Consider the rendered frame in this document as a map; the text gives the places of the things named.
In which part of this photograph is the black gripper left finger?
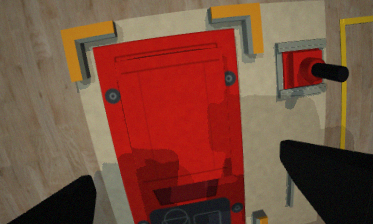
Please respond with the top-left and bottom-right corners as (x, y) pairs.
(7, 175), (96, 224)

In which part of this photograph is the cream flat base plate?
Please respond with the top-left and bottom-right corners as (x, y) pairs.
(61, 0), (327, 224)

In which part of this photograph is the yellow flat bar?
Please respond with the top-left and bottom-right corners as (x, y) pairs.
(339, 15), (373, 149)

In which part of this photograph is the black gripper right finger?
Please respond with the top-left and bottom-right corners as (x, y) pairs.
(279, 140), (373, 224)

